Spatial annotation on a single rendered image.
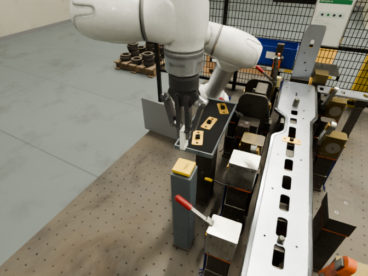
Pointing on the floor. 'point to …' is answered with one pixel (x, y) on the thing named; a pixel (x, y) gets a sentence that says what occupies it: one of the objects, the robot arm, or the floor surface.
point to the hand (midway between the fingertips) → (183, 138)
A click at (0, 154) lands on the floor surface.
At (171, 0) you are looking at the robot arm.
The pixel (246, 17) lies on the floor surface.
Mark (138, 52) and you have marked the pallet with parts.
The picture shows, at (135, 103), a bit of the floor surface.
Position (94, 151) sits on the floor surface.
